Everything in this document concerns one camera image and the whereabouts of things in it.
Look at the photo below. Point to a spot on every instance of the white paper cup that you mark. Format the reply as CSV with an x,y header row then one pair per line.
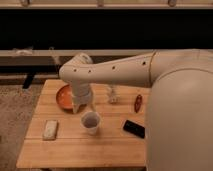
x,y
90,121

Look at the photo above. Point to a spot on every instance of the clear plastic bottle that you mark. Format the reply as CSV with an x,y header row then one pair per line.
x,y
112,95

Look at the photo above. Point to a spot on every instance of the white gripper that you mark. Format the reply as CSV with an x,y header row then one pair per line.
x,y
81,94

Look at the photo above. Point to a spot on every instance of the wooden table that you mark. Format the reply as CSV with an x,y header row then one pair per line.
x,y
73,147

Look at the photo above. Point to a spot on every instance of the white sponge bar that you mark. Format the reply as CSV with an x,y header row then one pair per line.
x,y
50,130

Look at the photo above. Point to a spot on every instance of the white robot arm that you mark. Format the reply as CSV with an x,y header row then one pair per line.
x,y
179,112

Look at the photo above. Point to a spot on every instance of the black phone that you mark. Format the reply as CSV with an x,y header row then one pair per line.
x,y
134,128

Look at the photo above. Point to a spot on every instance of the orange bowl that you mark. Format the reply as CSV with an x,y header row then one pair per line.
x,y
63,98

